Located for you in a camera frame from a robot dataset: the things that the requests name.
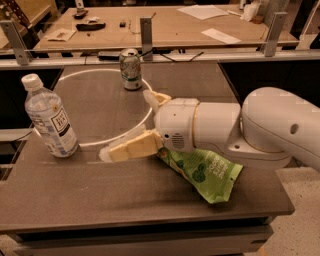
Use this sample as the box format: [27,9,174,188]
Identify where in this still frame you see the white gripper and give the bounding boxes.
[99,90,199,163]

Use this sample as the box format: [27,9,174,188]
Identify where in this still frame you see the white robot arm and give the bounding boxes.
[99,87,320,171]

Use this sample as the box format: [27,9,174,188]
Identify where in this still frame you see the clear plastic water bottle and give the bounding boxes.
[21,73,78,158]

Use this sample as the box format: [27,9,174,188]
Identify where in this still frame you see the green white soda can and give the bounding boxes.
[119,48,142,90]

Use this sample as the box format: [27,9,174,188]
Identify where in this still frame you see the green snack bag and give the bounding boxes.
[157,148,243,204]

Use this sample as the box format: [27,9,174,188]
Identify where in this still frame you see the small black block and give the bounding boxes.
[119,21,126,27]

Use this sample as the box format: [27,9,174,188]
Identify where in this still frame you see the wooden back table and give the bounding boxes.
[33,3,298,53]

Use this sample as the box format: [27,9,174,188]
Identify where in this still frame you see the white paper slip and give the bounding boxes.
[202,28,240,45]

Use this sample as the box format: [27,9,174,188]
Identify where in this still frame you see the black tool on table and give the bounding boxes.
[76,23,106,31]

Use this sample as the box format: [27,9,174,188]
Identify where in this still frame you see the white paper sheet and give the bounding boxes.
[178,5,228,20]

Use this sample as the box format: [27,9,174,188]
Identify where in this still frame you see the tan card envelope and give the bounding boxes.
[45,28,76,42]

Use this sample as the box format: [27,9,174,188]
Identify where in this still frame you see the crumpled white bag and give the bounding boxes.
[240,0,263,24]

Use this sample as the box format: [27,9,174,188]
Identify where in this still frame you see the middle metal bracket post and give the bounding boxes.
[140,17,153,61]

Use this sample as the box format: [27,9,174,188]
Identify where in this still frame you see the metal bracket post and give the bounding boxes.
[0,20,32,66]
[140,17,153,61]
[261,12,287,57]

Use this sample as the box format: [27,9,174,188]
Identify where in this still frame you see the left metal bracket post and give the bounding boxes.
[0,20,32,66]

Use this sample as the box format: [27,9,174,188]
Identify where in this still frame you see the right metal bracket post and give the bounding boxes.
[261,12,287,57]

